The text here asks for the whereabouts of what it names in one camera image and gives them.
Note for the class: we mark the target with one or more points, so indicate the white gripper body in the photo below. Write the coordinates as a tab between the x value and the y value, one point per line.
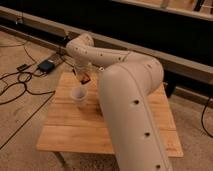
82	71

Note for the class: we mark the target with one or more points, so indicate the brown eraser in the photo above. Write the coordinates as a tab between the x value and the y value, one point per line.
85	80

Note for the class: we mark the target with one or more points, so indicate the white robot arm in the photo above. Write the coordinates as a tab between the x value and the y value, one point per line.
123	87

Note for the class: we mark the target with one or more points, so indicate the white ceramic cup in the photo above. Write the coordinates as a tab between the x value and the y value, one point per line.
79	96

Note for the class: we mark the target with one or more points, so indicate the black power adapter box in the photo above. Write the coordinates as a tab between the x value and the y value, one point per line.
46	66

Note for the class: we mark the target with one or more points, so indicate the wooden table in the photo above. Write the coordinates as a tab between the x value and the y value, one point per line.
69	129

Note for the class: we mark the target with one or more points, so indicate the small black floor device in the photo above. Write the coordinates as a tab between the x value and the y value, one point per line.
22	67

